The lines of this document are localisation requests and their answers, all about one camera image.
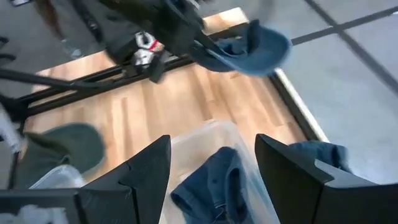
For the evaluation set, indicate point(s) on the dark green cap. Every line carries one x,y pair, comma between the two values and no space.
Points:
68,146

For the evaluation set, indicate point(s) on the black aluminium table frame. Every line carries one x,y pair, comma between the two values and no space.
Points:
177,61

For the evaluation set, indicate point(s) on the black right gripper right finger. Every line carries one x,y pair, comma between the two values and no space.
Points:
292,186

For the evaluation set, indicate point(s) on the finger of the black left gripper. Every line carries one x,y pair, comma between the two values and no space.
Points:
205,43

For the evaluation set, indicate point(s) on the clear plastic container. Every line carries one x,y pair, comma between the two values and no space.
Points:
59,177
199,140

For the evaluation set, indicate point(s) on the blue denim cap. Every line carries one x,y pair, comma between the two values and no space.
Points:
211,186

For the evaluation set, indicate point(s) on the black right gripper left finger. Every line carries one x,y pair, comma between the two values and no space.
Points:
146,180

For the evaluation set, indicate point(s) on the dark blue cap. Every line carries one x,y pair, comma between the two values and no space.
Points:
255,53

